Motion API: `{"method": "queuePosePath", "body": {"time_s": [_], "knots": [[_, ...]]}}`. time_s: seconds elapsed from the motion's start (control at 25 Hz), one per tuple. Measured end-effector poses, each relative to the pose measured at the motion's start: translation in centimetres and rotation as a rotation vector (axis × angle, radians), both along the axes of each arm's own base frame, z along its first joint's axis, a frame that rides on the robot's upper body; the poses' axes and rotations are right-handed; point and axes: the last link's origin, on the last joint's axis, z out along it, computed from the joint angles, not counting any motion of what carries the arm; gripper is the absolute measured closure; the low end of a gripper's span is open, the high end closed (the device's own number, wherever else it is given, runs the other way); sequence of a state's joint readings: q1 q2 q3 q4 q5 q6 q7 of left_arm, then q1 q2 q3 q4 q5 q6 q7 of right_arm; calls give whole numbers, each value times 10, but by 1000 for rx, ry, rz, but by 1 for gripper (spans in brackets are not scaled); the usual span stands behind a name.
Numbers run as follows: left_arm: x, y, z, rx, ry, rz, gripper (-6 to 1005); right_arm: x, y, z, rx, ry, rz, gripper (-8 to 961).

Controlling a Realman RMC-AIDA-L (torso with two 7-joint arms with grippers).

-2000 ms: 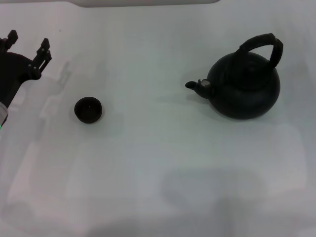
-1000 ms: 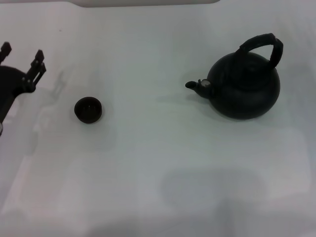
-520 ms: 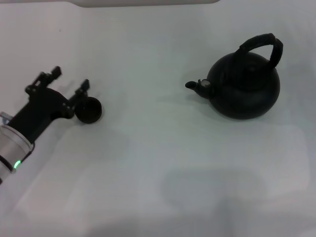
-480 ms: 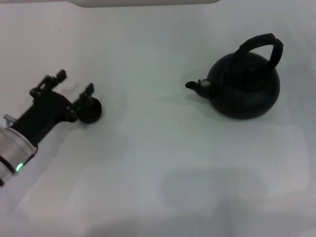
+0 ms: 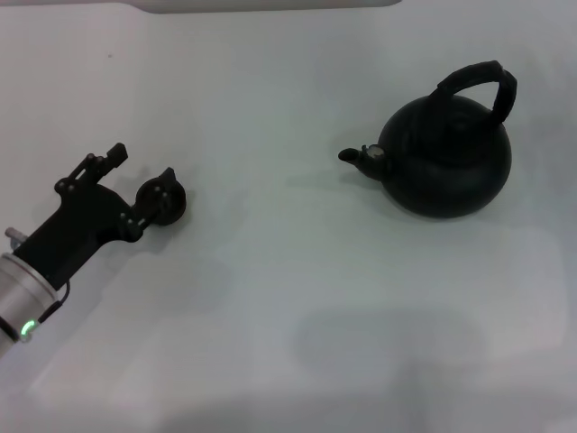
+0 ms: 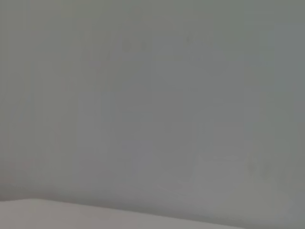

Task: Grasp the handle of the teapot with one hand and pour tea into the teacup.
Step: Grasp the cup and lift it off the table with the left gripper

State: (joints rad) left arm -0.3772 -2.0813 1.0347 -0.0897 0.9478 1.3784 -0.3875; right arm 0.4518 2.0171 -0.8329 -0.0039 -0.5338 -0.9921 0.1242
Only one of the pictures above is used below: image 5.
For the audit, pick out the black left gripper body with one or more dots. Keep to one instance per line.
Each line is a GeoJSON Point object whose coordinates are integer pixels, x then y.
{"type": "Point", "coordinates": [76, 230]}

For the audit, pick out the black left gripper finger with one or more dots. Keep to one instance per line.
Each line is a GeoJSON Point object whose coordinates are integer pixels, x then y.
{"type": "Point", "coordinates": [92, 169]}
{"type": "Point", "coordinates": [155, 194]}

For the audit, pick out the dark round teacup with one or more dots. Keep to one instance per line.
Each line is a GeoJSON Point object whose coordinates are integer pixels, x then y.
{"type": "Point", "coordinates": [176, 207]}

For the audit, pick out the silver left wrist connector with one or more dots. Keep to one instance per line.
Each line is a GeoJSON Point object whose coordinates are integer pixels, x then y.
{"type": "Point", "coordinates": [14, 236]}

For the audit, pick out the black round teapot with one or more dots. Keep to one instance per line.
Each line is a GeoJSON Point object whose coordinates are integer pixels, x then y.
{"type": "Point", "coordinates": [446, 167]}

